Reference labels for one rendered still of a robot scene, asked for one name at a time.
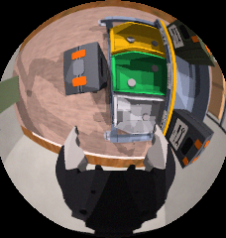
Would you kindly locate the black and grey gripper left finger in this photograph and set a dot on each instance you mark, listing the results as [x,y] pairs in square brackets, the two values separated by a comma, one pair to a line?
[71,161]

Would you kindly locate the green open bin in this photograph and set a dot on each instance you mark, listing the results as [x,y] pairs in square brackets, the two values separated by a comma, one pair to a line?
[137,65]

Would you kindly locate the yellow open bin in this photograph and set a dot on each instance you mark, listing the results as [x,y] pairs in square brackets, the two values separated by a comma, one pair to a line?
[143,35]

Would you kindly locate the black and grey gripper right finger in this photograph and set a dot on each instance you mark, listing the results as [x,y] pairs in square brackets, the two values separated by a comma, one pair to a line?
[159,160]

